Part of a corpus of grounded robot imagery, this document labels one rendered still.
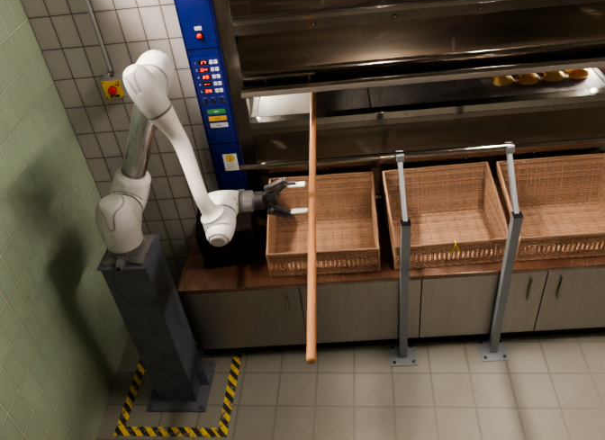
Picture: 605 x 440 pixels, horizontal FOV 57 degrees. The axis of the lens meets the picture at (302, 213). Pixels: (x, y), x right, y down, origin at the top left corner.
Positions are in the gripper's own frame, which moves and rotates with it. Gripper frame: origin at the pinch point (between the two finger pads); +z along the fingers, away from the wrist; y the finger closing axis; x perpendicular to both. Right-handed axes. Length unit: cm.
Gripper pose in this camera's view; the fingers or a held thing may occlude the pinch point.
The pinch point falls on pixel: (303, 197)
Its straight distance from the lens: 229.4
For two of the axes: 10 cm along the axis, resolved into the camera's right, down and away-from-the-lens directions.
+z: 10.0, -0.6, -0.8
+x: -0.2, 6.3, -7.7
